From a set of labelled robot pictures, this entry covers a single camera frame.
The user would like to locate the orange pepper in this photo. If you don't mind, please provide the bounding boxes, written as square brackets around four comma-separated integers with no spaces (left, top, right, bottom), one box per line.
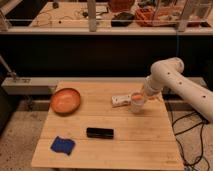
[132,94,143,101]

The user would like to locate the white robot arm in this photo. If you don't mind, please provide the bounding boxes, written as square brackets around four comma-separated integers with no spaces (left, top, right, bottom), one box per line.
[141,57,213,123]

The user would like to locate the orange ceramic bowl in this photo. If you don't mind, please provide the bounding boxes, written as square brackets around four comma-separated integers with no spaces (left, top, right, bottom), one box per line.
[50,88,81,115]

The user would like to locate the black rectangular block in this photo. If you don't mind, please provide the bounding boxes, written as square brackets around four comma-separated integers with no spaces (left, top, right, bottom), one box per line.
[86,127,114,139]

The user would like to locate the blue sponge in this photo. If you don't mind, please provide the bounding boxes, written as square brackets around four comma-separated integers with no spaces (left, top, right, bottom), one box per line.
[50,136,75,155]

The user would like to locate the black object on workbench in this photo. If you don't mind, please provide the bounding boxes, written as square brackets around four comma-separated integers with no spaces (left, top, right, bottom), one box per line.
[111,12,134,27]

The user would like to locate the grey metal ledge beam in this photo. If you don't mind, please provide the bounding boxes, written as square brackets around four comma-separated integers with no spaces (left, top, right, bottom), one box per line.
[1,77,206,96]

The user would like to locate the orange plastic crate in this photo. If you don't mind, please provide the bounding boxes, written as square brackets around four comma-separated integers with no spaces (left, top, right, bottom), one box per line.
[135,8,154,27]

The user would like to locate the background wooden workbench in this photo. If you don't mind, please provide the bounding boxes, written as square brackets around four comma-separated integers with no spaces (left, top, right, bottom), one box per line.
[28,1,213,29]

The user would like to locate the black floor cables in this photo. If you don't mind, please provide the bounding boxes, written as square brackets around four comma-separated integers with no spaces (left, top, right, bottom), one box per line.
[164,88,212,171]

